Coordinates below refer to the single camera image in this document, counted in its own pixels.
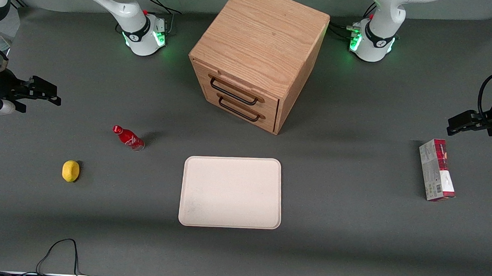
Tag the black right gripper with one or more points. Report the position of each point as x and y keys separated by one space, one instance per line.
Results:
x=1 y=84

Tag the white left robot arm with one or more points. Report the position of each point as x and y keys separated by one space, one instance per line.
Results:
x=382 y=19

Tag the wooden drawer cabinet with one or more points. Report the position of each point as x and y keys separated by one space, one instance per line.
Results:
x=264 y=34

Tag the grey and red carton box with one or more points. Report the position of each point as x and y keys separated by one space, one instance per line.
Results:
x=436 y=171

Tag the yellow lemon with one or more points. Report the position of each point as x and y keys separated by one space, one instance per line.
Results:
x=70 y=171

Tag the red cola bottle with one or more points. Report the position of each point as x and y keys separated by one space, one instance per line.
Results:
x=129 y=139

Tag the beige plastic tray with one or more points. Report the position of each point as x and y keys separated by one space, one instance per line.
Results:
x=230 y=192

